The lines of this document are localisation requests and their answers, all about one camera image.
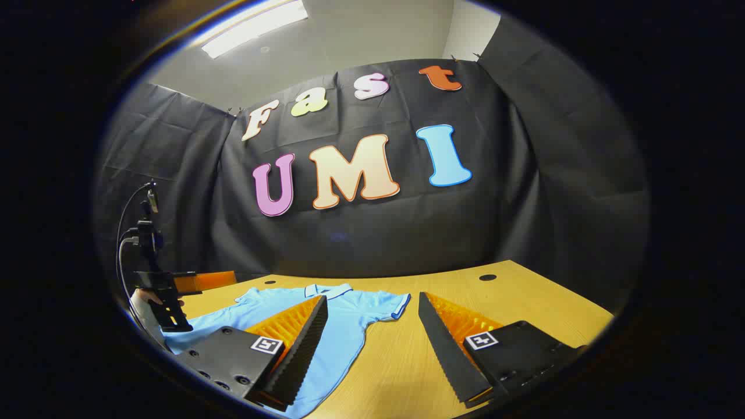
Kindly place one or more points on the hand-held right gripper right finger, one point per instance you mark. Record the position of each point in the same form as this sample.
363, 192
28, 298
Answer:
445, 355

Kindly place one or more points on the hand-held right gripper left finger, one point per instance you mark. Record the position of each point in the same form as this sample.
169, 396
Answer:
302, 355

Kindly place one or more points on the light blue T-shirt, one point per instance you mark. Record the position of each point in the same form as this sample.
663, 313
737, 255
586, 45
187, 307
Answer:
349, 326

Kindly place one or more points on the black backdrop cloth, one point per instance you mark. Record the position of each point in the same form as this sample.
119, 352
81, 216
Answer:
407, 233

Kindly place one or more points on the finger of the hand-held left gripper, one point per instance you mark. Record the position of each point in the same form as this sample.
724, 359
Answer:
204, 281

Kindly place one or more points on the ceiling light panel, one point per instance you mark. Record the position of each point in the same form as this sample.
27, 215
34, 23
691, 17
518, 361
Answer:
256, 26

